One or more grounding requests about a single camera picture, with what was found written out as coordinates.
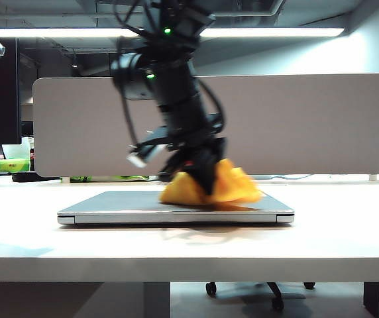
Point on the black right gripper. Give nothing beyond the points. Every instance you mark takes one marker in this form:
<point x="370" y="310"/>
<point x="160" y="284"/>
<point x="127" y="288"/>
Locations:
<point x="196" y="147"/>

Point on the yellow orange cleaning rag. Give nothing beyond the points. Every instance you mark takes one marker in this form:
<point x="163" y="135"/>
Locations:
<point x="183" y="195"/>

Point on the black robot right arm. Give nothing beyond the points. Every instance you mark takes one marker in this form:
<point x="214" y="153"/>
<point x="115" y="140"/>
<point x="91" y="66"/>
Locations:
<point x="176" y="89"/>

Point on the silver closed laptop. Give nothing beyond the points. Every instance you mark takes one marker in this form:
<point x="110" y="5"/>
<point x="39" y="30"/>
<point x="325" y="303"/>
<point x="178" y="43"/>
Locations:
<point x="116" y="207"/>

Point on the green plastic package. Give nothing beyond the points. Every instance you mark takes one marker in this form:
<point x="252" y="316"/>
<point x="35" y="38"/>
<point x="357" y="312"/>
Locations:
<point x="110" y="179"/>

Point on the grey fabric desk divider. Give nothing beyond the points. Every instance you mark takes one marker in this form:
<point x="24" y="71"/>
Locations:
<point x="308" y="126"/>

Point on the grey table leg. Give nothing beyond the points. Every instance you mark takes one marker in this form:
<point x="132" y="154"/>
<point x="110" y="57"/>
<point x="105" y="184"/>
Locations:
<point x="156" y="299"/>

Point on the black office chair base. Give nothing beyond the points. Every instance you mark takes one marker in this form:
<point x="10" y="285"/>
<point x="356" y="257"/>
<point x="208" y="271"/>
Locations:
<point x="275" y="293"/>

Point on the cola bottle with red label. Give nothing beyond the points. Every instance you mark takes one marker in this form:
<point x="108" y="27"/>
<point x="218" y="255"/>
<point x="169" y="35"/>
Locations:
<point x="32" y="159"/>

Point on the small round pendant lamp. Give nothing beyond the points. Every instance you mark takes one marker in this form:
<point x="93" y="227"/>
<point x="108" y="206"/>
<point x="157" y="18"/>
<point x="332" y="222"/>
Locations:
<point x="74" y="65"/>

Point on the black round flat object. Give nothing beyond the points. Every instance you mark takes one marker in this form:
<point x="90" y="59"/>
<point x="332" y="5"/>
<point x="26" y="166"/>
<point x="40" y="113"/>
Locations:
<point x="27" y="177"/>

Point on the long ceiling light strip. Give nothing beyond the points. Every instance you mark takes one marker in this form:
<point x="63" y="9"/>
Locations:
<point x="275" y="32"/>

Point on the white tissue sheet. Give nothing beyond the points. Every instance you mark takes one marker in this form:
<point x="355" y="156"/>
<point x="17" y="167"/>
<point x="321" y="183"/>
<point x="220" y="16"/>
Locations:
<point x="15" y="149"/>

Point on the green tissue box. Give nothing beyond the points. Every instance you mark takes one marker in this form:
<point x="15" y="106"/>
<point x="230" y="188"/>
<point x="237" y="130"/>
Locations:
<point x="12" y="165"/>

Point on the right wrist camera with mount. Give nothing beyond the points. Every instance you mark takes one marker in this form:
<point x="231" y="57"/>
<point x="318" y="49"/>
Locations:
<point x="143" y="155"/>

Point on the white divider bracket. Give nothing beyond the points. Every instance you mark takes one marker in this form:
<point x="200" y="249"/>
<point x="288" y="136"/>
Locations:
<point x="372" y="178"/>
<point x="65" y="180"/>

